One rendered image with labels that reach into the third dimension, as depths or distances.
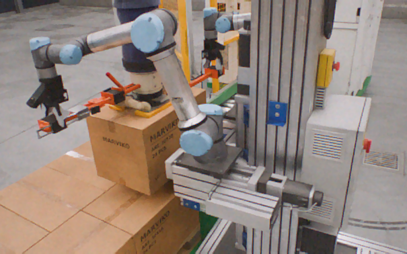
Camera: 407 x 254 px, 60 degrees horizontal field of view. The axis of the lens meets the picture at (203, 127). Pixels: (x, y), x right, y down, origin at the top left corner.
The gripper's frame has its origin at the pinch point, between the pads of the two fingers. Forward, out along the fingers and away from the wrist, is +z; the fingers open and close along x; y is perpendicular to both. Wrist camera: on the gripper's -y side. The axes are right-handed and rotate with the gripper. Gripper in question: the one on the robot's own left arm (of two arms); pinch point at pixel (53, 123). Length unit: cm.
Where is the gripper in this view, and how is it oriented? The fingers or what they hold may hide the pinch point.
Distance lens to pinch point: 163.2
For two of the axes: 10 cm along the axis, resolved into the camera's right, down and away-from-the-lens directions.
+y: 5.3, -3.9, 7.5
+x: -8.5, -2.3, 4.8
